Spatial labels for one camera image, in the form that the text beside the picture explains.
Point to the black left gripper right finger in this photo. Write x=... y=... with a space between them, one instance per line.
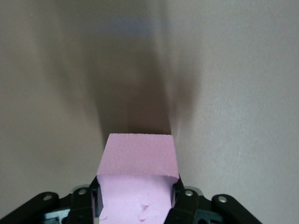
x=187 y=207

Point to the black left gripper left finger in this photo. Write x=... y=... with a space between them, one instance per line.
x=79 y=205

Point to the dented pink foam block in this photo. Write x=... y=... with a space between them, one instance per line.
x=137 y=158

